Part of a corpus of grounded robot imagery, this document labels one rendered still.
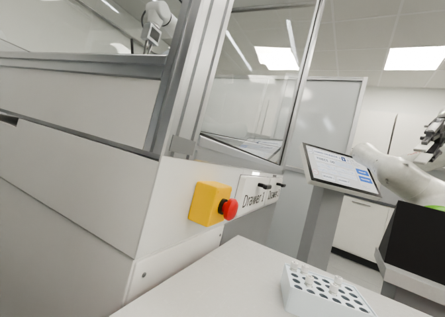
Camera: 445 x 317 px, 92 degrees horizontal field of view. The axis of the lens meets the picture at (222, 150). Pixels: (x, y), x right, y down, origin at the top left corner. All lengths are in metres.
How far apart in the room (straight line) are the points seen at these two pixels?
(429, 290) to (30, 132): 1.07
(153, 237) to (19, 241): 0.31
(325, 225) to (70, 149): 1.50
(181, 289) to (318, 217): 1.32
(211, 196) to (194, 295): 0.14
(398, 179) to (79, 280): 0.99
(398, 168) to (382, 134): 3.09
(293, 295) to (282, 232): 2.09
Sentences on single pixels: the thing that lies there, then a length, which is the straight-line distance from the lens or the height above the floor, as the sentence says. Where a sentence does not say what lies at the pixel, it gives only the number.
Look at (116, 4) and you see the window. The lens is 0.53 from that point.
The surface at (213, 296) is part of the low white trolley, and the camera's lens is 0.38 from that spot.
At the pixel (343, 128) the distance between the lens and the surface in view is 2.43.
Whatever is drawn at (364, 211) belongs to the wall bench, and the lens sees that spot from 3.65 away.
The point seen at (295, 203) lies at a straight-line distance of 2.42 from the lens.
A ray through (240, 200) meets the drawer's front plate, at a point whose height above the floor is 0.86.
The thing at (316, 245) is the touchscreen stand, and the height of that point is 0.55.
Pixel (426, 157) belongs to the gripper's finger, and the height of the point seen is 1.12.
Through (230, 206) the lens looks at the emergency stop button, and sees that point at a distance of 0.39.
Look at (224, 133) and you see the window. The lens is 0.48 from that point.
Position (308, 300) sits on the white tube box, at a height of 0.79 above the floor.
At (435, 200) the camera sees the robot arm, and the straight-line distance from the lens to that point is 1.07.
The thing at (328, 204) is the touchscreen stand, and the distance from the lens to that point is 1.63.
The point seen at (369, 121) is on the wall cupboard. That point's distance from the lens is 4.14.
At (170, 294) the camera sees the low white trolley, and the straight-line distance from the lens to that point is 0.37.
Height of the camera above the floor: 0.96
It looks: 2 degrees up
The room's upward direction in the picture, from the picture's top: 14 degrees clockwise
